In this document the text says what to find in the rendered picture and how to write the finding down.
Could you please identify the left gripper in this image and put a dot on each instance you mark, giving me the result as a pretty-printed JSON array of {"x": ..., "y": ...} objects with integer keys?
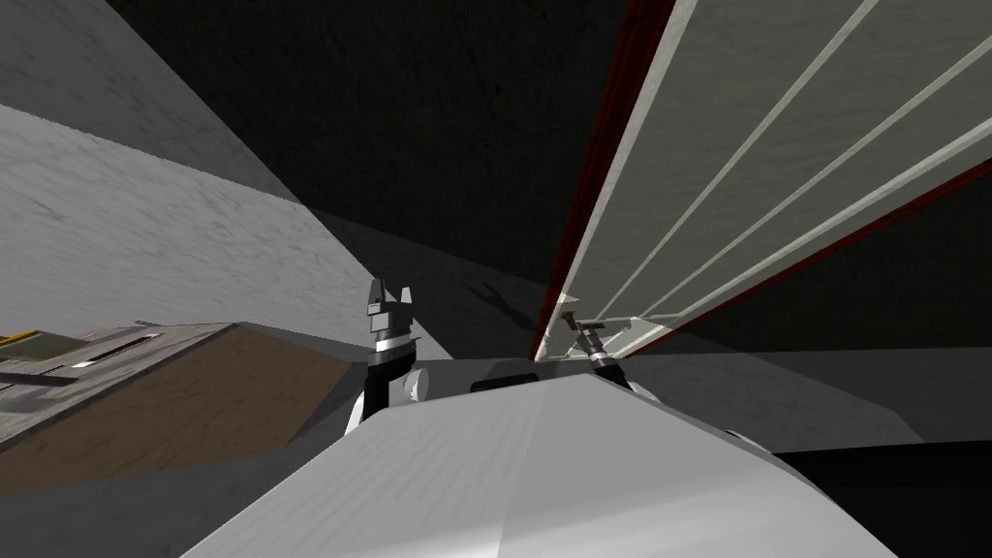
[{"x": 390, "y": 322}]

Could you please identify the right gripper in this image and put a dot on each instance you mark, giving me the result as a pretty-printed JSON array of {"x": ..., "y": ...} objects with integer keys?
[{"x": 581, "y": 325}]

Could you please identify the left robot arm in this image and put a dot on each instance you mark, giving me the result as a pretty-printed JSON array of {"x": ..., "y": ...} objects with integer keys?
[{"x": 384, "y": 384}]

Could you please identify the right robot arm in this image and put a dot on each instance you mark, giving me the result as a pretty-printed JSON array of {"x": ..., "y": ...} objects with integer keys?
[{"x": 606, "y": 363}]

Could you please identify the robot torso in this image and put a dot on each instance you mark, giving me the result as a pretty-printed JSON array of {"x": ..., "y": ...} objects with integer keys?
[{"x": 542, "y": 473}]

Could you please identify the brown cabinet grey top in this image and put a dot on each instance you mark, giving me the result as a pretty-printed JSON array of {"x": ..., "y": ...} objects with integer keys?
[{"x": 194, "y": 403}]

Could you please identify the grey panelled door red edge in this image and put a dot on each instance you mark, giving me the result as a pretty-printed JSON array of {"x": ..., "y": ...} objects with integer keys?
[{"x": 744, "y": 163}]

